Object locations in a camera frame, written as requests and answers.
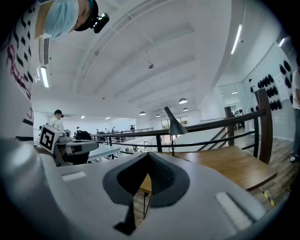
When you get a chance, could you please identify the ceiling air vent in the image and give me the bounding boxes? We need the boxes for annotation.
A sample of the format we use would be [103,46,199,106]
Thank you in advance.
[43,37,51,65]

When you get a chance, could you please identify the ceiling tube light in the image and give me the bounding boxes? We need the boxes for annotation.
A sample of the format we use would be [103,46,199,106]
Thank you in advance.
[40,66,50,89]
[230,23,243,55]

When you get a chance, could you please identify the black cone-shade desk lamp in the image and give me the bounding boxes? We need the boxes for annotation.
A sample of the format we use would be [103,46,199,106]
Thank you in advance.
[163,106,188,158]

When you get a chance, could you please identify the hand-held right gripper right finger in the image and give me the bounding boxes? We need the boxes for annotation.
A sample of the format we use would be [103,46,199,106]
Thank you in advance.
[135,152,268,240]

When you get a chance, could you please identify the light blue table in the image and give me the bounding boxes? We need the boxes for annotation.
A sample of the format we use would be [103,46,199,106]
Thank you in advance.
[88,142,122,163]

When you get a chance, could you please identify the group of black wall-hung items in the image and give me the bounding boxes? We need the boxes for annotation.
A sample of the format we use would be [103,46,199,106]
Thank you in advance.
[249,60,294,113]

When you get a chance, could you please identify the yellow black striped strip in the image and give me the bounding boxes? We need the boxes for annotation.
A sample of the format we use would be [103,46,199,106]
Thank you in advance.
[259,187,276,207]

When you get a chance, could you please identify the black head-mounted camera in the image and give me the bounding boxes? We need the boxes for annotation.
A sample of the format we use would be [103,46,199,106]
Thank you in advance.
[90,13,110,34]

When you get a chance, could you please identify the light blue face mask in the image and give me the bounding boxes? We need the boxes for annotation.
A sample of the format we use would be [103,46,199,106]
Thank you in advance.
[44,0,80,40]

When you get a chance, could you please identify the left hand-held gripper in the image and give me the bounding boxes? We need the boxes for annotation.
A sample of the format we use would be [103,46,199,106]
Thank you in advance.
[38,125,99,167]

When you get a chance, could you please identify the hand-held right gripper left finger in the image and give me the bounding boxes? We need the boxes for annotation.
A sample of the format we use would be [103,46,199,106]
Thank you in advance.
[37,151,150,240]

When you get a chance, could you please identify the black head strap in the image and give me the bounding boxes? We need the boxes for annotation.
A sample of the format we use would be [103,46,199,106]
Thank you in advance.
[74,0,99,32]

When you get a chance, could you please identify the glass entrance doors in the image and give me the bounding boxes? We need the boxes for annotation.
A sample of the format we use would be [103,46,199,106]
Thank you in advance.
[160,115,189,130]

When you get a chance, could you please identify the person in patterned white shirt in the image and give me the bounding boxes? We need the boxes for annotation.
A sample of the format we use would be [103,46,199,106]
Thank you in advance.
[0,0,47,143]

